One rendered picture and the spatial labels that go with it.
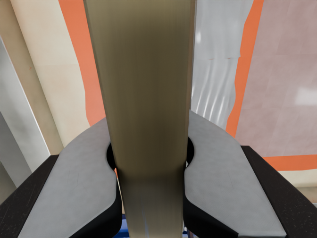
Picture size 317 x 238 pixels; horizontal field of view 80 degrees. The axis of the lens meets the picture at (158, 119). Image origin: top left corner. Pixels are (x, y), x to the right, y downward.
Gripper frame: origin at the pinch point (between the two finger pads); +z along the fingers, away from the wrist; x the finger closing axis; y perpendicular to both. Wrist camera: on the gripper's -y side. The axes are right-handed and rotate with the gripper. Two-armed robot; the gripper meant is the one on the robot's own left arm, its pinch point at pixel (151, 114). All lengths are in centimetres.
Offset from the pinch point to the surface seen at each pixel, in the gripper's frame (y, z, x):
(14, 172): 110, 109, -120
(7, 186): 15.5, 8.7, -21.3
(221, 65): 0.7, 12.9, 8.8
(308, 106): 7.4, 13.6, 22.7
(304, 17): -4.3, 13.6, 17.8
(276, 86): 4.1, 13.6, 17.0
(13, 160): 97, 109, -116
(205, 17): -4.7, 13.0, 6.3
